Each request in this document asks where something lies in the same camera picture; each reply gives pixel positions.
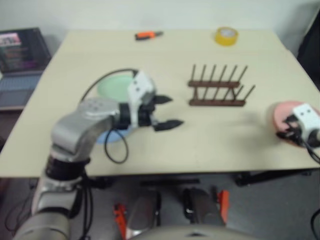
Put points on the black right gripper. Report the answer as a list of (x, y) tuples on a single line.
[(296, 131)]

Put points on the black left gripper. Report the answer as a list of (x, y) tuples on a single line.
[(146, 110)]

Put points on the pink plate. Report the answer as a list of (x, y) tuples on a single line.
[(281, 113)]

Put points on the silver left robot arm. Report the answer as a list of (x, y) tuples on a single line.
[(75, 125)]

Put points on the brown wooden dish rack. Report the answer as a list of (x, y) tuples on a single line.
[(216, 101)]

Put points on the blue plate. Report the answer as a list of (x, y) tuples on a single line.
[(115, 136)]

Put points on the green plate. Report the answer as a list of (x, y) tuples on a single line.
[(112, 87)]

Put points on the black chair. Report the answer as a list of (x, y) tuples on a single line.
[(310, 50)]

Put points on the yellow tape roll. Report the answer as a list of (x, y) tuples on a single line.
[(226, 37)]

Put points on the orange clamp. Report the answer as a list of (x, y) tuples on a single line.
[(120, 220), (223, 205)]

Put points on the dark rounded robot foot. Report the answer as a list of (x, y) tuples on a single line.
[(202, 206), (145, 215)]

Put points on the grey robot torso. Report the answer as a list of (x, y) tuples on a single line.
[(195, 233)]

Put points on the open laptop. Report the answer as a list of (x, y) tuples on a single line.
[(17, 67)]

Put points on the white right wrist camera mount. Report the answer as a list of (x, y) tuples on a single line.
[(306, 115)]

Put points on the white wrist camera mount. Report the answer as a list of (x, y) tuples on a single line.
[(306, 115), (140, 86)]

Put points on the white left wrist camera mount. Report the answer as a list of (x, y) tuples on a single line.
[(140, 86)]

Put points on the black table frame bar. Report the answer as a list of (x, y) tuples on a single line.
[(270, 176)]

